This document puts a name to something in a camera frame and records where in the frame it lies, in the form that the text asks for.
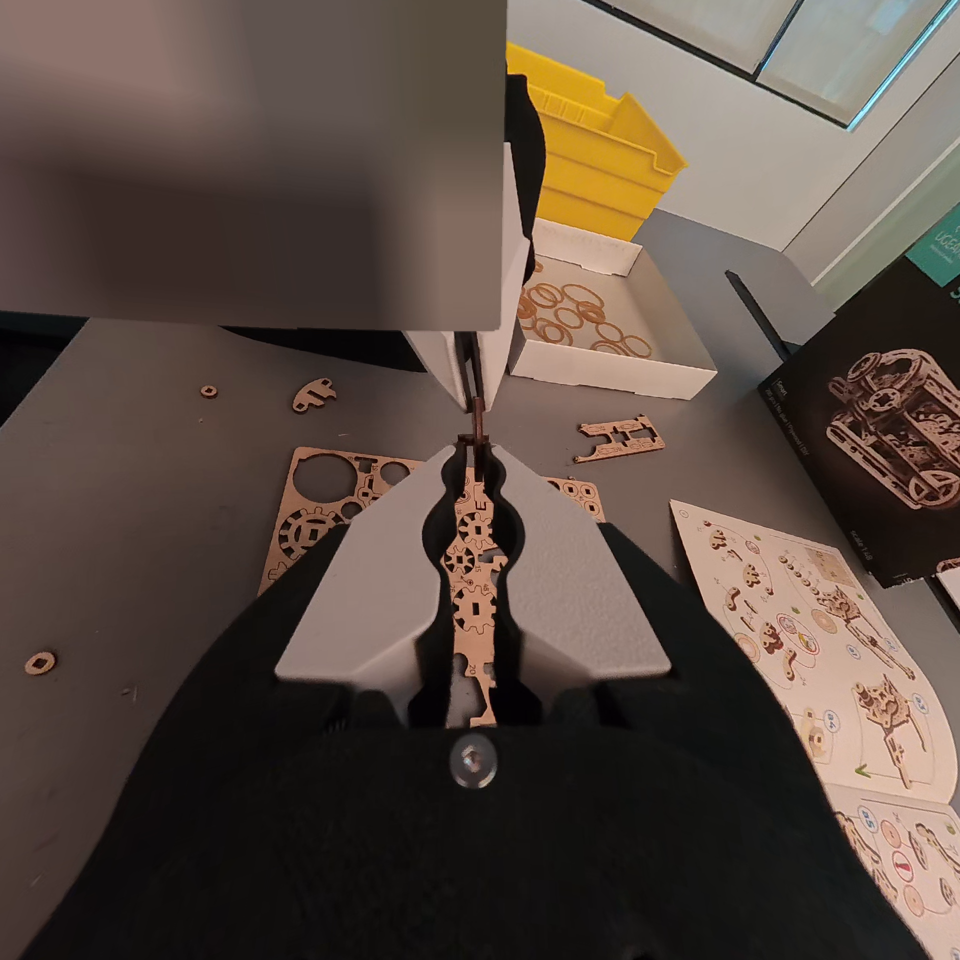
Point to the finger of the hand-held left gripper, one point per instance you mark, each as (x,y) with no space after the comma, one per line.
(499,360)
(439,356)

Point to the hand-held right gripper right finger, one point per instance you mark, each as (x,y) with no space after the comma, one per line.
(585,615)

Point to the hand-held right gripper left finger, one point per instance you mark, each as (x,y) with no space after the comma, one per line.
(360,615)

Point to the small wooden model part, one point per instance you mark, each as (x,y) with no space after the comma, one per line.
(474,450)
(479,416)

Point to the laser-cut plywood parts sheet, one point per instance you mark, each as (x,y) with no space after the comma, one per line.
(315,525)

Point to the curved wooden model part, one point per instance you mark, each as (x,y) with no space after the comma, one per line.
(307,397)

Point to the black model kit box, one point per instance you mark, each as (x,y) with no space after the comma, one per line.
(825,390)

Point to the stack of yellow plastic bins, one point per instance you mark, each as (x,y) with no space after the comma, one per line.
(600,172)

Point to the pile of tan rubber bands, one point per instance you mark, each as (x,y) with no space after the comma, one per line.
(592,309)

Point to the white cardboard box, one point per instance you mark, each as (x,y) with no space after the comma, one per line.
(622,375)

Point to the illustrated instruction booklet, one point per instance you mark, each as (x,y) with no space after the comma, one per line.
(787,600)

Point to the black flat bar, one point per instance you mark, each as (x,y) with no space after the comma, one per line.
(757,315)

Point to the large wooden washer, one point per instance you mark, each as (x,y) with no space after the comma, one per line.
(52,663)

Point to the white cardboard piece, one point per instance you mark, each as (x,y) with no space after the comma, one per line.
(951,583)

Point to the flat wooden frame part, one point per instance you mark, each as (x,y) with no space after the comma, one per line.
(592,430)

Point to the glass window dark frame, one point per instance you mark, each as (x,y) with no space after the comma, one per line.
(825,45)

